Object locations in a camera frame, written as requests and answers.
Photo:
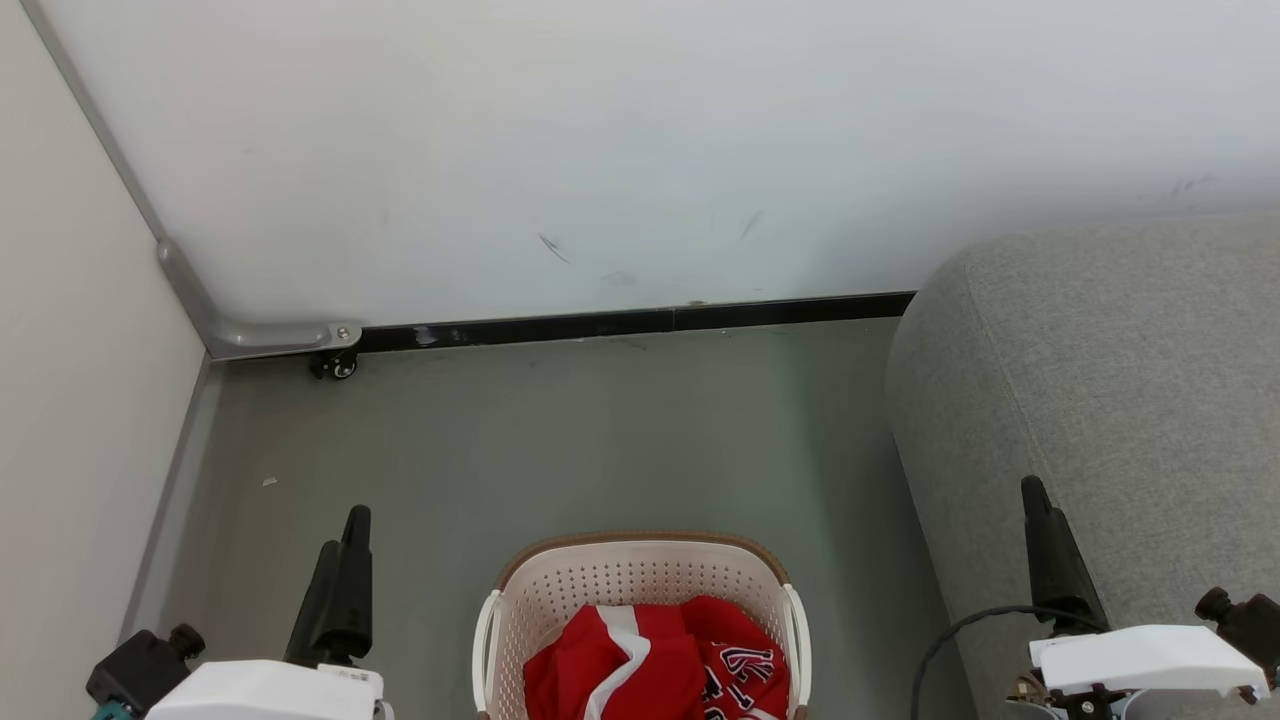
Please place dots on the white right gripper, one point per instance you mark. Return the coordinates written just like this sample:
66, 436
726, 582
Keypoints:
1140, 655

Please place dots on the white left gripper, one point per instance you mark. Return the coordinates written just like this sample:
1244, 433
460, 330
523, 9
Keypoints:
260, 692

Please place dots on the red shorts with white hem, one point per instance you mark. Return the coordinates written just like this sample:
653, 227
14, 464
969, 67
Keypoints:
590, 675

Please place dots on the grey fabric sofa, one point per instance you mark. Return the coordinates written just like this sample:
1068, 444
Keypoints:
1100, 380

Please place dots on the black caster wheel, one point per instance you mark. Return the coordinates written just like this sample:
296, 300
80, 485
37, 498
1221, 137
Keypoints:
338, 366

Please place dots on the cream perforated laundry basket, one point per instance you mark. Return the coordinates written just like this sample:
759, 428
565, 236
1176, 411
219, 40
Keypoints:
640, 575

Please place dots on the black partition base strip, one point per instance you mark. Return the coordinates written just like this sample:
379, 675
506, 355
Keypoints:
620, 323

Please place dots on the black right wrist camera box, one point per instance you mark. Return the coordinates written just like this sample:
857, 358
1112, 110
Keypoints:
1250, 625

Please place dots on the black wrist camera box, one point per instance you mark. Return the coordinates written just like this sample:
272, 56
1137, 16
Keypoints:
140, 668
1250, 625

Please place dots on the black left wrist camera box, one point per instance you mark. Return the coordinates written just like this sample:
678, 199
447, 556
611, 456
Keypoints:
140, 668

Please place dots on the teal left camera connector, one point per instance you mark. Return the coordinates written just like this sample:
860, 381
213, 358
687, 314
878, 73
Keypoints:
112, 711

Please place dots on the grey metal partition frame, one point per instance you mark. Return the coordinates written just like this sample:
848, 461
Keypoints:
250, 335

